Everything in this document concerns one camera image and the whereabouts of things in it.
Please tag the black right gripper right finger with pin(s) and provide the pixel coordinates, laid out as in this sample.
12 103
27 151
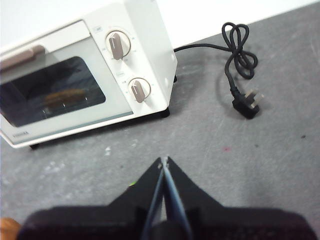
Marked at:
225 225

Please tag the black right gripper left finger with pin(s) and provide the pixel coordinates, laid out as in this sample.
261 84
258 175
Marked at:
105 222

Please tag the beige oven knob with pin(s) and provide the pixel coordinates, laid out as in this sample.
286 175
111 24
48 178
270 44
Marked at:
138 90
117 45

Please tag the white toaster oven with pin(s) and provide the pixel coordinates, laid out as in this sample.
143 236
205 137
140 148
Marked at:
150 30

